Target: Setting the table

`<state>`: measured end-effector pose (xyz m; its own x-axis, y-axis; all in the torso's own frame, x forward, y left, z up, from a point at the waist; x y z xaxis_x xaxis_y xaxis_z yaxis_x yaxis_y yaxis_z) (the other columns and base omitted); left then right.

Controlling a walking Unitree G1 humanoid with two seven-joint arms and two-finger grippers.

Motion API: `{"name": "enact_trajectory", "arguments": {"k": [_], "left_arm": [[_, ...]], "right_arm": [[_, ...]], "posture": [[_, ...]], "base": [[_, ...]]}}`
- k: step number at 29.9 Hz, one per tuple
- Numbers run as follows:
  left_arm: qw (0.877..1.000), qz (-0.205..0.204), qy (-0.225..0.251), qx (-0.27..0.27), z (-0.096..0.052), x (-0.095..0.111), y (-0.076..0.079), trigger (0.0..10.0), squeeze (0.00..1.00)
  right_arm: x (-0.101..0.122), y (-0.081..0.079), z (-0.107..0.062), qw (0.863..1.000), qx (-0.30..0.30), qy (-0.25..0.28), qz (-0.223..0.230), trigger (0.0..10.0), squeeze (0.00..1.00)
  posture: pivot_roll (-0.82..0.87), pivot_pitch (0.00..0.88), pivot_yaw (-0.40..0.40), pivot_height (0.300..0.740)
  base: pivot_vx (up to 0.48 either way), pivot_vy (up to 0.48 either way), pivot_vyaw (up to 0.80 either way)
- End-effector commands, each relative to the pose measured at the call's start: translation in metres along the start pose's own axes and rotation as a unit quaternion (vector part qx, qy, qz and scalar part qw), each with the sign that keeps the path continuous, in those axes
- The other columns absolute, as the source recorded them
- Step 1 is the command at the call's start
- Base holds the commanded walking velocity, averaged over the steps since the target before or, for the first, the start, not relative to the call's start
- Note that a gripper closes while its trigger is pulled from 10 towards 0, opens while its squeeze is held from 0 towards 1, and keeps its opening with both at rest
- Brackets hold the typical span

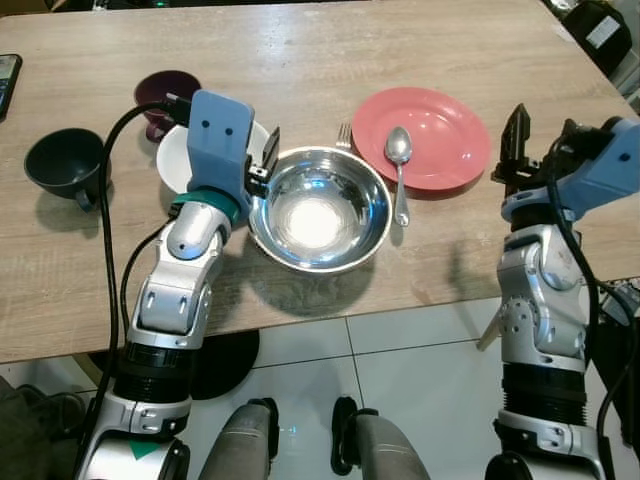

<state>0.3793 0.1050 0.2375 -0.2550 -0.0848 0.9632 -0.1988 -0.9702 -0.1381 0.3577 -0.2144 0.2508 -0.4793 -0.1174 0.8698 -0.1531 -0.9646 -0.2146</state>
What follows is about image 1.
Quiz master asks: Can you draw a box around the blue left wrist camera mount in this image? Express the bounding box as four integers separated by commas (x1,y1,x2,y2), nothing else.
186,89,257,203

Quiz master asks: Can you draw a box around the black bag with white label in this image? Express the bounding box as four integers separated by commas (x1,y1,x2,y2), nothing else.
559,0,635,77

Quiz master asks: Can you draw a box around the stainless steel bowl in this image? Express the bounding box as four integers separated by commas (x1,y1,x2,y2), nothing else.
247,146,394,276

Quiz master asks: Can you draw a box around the metal spoon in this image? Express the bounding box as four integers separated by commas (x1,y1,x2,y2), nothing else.
384,126,414,229

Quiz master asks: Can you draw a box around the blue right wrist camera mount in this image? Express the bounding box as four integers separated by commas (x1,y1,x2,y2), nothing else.
502,117,640,222

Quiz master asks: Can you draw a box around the grey left robot leg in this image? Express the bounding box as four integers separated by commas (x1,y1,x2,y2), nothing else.
197,397,282,480

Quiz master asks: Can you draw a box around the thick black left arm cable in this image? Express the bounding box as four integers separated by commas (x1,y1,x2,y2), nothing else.
70,93,194,480

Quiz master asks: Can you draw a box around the white shelf unit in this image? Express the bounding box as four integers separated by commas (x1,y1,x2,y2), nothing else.
608,45,640,103

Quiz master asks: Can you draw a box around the black round table base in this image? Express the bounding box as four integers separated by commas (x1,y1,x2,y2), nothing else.
188,327,262,402

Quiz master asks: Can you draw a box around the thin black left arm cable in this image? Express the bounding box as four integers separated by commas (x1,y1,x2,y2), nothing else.
117,224,167,347

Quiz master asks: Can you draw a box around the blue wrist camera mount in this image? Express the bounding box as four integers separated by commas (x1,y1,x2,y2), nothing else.
186,89,257,203
502,117,640,222

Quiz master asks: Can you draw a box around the black cup with handle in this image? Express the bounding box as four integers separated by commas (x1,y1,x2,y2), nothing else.
23,127,111,213

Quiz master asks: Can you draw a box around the grey right robot leg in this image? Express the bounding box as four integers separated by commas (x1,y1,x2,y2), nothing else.
331,395,434,480

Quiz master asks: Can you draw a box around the dark cloth heap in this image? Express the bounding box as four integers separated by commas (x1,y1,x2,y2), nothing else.
0,377,93,480

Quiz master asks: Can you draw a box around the maroon mug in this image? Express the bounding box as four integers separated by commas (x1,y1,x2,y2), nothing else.
133,69,203,143

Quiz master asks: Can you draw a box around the grey robot leg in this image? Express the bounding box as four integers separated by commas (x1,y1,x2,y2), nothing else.
197,397,282,480
331,395,434,480

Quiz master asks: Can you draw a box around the pink plate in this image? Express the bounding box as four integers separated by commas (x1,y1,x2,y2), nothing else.
351,87,493,194

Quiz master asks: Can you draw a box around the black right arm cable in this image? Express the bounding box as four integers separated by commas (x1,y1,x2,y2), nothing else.
545,124,640,480

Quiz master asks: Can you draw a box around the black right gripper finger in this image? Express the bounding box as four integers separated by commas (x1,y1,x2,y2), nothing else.
491,130,514,188
508,103,532,173

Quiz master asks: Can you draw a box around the black smartphone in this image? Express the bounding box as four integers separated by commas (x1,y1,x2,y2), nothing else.
0,53,24,122

